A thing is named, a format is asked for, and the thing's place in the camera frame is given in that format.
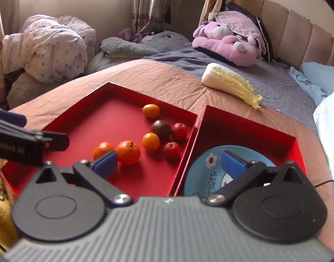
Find purple plush toy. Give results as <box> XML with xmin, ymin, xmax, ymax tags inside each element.
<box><xmin>118</xmin><ymin>28</ymin><xmax>143</xmax><ymax>43</ymax></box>

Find white quilt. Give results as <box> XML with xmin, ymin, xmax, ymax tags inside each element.
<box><xmin>313</xmin><ymin>74</ymin><xmax>334</xmax><ymax>153</ymax></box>

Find beige patterned curtain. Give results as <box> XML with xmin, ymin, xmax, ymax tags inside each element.
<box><xmin>0</xmin><ymin>0</ymin><xmax>20</xmax><ymax>90</ymax></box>
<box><xmin>133</xmin><ymin>0</ymin><xmax>178</xmax><ymax>30</ymax></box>

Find orange mandarin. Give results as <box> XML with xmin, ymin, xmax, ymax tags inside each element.
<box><xmin>93</xmin><ymin>141</ymin><xmax>116</xmax><ymax>161</ymax></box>
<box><xmin>115</xmin><ymin>140</ymin><xmax>141</xmax><ymax>165</ymax></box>

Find blue cartoon plate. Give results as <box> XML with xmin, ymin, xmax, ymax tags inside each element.
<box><xmin>183</xmin><ymin>145</ymin><xmax>278</xmax><ymax>197</ymax></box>

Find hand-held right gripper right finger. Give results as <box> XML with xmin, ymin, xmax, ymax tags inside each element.
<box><xmin>202</xmin><ymin>150</ymin><xmax>306</xmax><ymax>206</ymax></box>

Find tan hanging cloth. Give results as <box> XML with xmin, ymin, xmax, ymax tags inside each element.
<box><xmin>198</xmin><ymin>0</ymin><xmax>227</xmax><ymax>26</ymax></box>

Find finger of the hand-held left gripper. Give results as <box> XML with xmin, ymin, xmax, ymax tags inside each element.
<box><xmin>43</xmin><ymin>131</ymin><xmax>71</xmax><ymax>152</ymax></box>
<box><xmin>0</xmin><ymin>108</ymin><xmax>27</xmax><ymax>128</ymax></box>

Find dark brown tomato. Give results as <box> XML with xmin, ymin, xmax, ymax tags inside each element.
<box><xmin>151</xmin><ymin>119</ymin><xmax>172</xmax><ymax>140</ymax></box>

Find polka dot quilt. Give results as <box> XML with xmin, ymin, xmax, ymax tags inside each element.
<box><xmin>2</xmin><ymin>14</ymin><xmax>97</xmax><ymax>84</ymax></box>

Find dark furniture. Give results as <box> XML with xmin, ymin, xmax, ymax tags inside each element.
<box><xmin>170</xmin><ymin>0</ymin><xmax>211</xmax><ymax>25</ymax></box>

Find light blue pillow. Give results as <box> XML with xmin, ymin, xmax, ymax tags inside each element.
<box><xmin>302</xmin><ymin>61</ymin><xmax>334</xmax><ymax>95</ymax></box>

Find pink plush toy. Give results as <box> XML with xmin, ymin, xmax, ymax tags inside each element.
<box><xmin>192</xmin><ymin>20</ymin><xmax>261</xmax><ymax>67</ymax></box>

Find small red apple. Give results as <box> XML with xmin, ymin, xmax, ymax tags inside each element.
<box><xmin>172</xmin><ymin>123</ymin><xmax>188</xmax><ymax>141</ymax></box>
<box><xmin>163</xmin><ymin>142</ymin><xmax>181</xmax><ymax>160</ymax></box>

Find orange cherry tomato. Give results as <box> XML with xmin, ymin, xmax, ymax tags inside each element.
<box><xmin>142</xmin><ymin>133</ymin><xmax>160</xmax><ymax>152</ymax></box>
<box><xmin>141</xmin><ymin>104</ymin><xmax>160</xmax><ymax>119</ymax></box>

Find pink patterned cushion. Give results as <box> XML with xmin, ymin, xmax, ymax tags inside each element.
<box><xmin>213</xmin><ymin>11</ymin><xmax>267</xmax><ymax>53</ymax></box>

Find napa cabbage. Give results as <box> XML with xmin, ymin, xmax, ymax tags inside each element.
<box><xmin>201</xmin><ymin>63</ymin><xmax>263</xmax><ymax>110</ymax></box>

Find black cable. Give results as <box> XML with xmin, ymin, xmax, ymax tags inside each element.
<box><xmin>314</xmin><ymin>179</ymin><xmax>334</xmax><ymax>197</ymax></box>

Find grey plush toy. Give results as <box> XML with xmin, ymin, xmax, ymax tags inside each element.
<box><xmin>141</xmin><ymin>28</ymin><xmax>191</xmax><ymax>53</ymax></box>

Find beige padded headboard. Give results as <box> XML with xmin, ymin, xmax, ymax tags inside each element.
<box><xmin>230</xmin><ymin>0</ymin><xmax>334</xmax><ymax>71</ymax></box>

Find grey blanket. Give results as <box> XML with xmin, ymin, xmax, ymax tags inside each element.
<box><xmin>142</xmin><ymin>45</ymin><xmax>320</xmax><ymax>131</ymax></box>

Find large red tray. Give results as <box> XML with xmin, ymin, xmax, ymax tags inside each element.
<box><xmin>0</xmin><ymin>81</ymin><xmax>199</xmax><ymax>200</ymax></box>

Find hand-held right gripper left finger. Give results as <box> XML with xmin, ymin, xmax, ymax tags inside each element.
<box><xmin>35</xmin><ymin>151</ymin><xmax>133</xmax><ymax>208</ymax></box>

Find yellow cloth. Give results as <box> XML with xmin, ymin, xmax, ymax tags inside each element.
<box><xmin>0</xmin><ymin>155</ymin><xmax>19</xmax><ymax>253</ymax></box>

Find light blue cloth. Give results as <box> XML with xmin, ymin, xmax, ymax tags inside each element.
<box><xmin>289</xmin><ymin>66</ymin><xmax>331</xmax><ymax>107</ymax></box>

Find dark clothing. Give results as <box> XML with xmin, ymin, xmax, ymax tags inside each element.
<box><xmin>226</xmin><ymin>2</ymin><xmax>278</xmax><ymax>63</ymax></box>

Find beige fleece blanket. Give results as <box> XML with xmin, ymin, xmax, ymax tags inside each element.
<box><xmin>7</xmin><ymin>72</ymin><xmax>72</xmax><ymax>110</ymax></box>

